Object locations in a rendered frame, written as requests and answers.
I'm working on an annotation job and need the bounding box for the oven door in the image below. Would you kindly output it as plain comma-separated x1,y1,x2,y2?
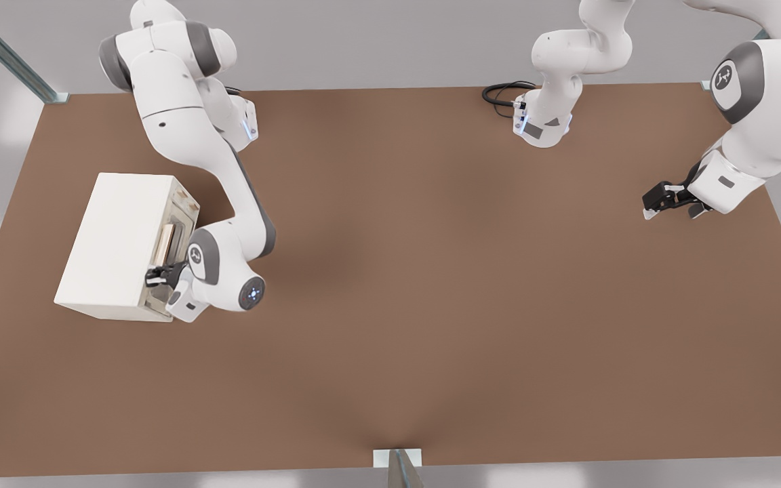
142,178,201,323

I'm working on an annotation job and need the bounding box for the white oven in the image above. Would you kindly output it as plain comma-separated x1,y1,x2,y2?
54,172,201,323

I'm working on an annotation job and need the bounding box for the pale oven door handle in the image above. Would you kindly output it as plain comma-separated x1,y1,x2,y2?
158,222,176,267

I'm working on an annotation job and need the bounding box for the black cable loop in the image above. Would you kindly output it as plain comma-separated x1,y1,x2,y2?
481,81,539,120

